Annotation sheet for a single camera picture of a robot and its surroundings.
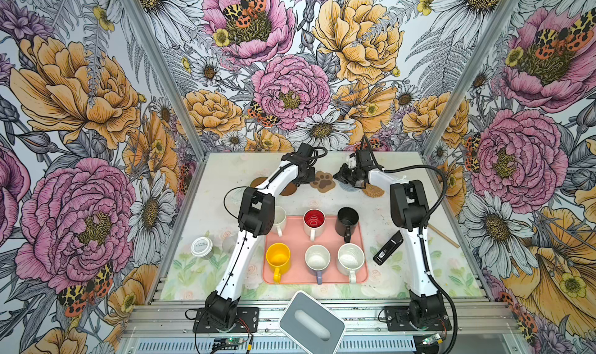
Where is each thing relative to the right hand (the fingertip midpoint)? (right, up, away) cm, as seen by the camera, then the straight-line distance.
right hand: (333, 179), depth 110 cm
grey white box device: (-11, -44, -37) cm, 59 cm away
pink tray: (-18, -28, -23) cm, 40 cm away
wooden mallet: (+41, -22, -17) cm, 49 cm away
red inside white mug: (-10, -16, -15) cm, 24 cm away
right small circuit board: (+25, -48, -38) cm, 66 cm away
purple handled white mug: (-9, -28, -24) cm, 38 cm away
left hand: (-12, -2, -3) cm, 13 cm away
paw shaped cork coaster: (-5, -1, +1) cm, 5 cm away
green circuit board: (-37, -49, -38) cm, 72 cm away
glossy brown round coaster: (-19, -3, -30) cm, 36 cm away
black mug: (+3, -16, -16) cm, 23 cm away
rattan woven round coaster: (+17, -5, -4) cm, 18 cm away
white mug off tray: (-23, -13, -22) cm, 34 cm away
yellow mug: (-23, -27, -24) cm, 43 cm away
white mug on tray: (+3, -28, -24) cm, 37 cm away
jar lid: (-50, -23, -27) cm, 61 cm away
